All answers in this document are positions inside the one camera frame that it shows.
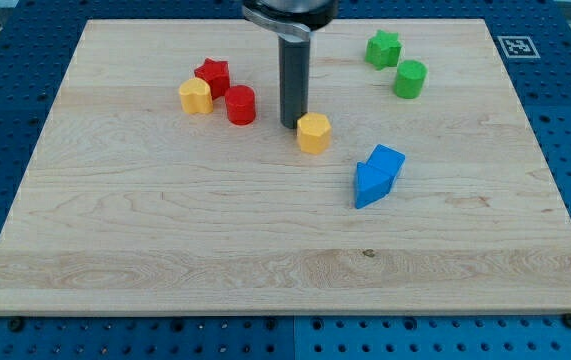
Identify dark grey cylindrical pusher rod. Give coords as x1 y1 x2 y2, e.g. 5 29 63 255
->
278 36 310 129

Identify black silver end effector mount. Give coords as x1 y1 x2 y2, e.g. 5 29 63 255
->
242 0 339 42

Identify red cylinder block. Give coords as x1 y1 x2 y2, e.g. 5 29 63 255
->
225 85 256 126

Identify yellow hexagon block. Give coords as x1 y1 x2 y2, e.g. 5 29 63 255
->
297 112 332 155

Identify red star block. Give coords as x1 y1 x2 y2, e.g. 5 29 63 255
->
194 58 231 100

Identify green star block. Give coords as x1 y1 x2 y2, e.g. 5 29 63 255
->
365 30 402 70

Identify yellow heart block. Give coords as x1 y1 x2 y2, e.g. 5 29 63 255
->
178 77 213 114

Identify green cylinder block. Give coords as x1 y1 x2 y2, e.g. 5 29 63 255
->
393 60 428 99

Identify blue cube block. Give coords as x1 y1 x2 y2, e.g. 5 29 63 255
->
367 144 406 183

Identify blue triangle block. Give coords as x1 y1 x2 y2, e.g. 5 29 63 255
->
354 162 392 209

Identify light wooden board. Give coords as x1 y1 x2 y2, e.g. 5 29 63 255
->
0 19 571 317

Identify white fiducial marker tag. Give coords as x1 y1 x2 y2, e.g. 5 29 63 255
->
497 35 540 59

